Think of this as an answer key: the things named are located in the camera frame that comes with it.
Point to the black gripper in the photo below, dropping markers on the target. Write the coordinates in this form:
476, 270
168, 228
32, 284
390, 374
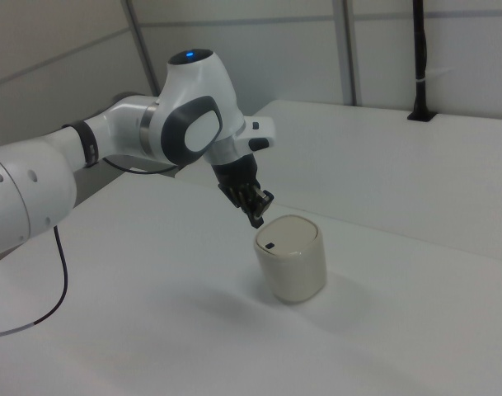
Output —
236, 173

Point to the small cream trash can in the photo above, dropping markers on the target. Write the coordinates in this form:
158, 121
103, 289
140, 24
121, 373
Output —
294, 268

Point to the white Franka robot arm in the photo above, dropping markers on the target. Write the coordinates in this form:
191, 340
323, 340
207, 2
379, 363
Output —
28, 194

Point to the black stand with clamp base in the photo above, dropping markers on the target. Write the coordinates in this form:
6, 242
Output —
420, 62

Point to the grey metal partition post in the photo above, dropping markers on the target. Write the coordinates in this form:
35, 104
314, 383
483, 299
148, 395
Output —
353, 53
145, 49

